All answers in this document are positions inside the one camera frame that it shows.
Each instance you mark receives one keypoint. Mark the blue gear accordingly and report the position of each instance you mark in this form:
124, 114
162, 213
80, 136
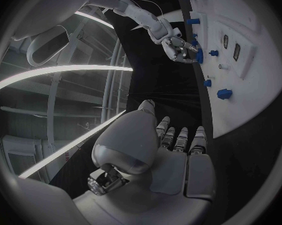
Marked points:
200, 55

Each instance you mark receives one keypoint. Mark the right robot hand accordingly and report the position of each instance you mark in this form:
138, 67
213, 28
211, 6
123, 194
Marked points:
175, 46

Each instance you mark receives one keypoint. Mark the small blue peg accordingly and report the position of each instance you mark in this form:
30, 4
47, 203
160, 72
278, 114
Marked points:
195, 35
194, 43

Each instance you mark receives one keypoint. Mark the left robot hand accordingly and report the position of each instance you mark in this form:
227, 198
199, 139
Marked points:
131, 138

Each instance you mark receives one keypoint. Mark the white task board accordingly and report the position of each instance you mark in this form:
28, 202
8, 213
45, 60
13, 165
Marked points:
243, 63

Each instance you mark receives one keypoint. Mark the blue plug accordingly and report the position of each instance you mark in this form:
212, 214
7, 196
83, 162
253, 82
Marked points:
224, 94

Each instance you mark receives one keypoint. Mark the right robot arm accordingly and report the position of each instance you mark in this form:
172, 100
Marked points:
140, 16

